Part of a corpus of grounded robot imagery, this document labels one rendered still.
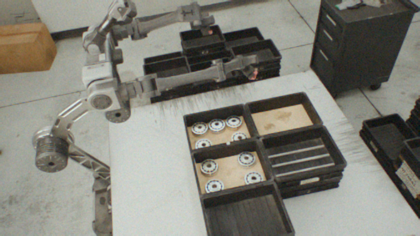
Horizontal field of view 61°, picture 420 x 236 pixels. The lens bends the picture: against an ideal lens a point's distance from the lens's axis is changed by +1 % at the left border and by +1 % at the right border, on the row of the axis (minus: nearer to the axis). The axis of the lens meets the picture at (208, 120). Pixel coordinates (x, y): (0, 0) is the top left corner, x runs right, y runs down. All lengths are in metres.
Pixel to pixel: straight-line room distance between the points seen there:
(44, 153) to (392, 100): 3.07
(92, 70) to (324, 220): 1.41
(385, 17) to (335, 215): 1.78
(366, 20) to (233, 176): 1.79
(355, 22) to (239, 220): 1.92
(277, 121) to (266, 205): 0.61
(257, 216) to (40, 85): 3.19
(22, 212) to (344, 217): 2.46
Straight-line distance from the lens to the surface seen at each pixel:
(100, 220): 2.72
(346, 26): 3.12
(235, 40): 3.74
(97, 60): 1.75
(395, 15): 3.33
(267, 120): 2.28
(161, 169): 2.25
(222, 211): 1.90
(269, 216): 1.89
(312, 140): 2.21
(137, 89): 1.62
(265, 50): 3.42
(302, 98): 2.37
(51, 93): 4.25
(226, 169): 2.04
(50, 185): 3.39
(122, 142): 2.46
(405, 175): 2.77
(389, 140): 3.11
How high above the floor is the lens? 2.50
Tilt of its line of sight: 47 degrees down
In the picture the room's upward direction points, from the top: 7 degrees counter-clockwise
